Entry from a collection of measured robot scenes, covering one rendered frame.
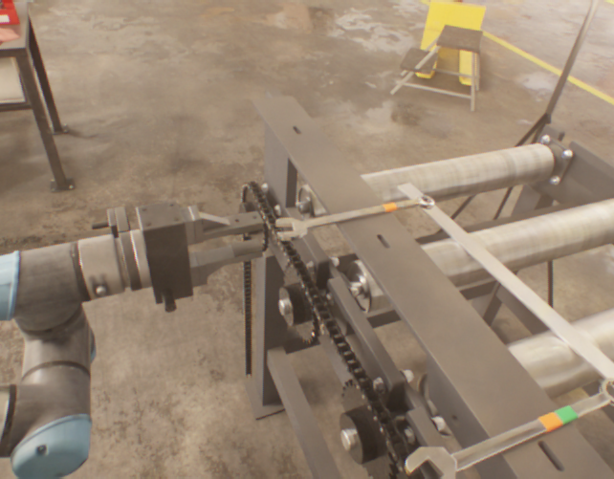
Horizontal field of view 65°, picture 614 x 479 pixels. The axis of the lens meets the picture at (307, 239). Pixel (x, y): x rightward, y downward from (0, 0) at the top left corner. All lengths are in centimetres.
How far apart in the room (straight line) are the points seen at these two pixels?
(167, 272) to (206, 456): 120
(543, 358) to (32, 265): 82
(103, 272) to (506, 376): 47
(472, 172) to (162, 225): 102
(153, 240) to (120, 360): 145
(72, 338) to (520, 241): 95
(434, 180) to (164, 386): 121
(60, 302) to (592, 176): 143
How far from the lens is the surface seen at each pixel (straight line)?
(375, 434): 81
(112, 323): 215
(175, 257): 62
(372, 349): 85
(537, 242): 125
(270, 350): 157
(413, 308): 61
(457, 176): 140
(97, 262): 61
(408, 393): 84
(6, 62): 286
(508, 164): 152
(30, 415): 61
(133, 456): 182
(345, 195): 76
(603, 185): 163
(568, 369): 101
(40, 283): 62
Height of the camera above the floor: 160
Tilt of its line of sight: 41 degrees down
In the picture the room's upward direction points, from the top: 5 degrees clockwise
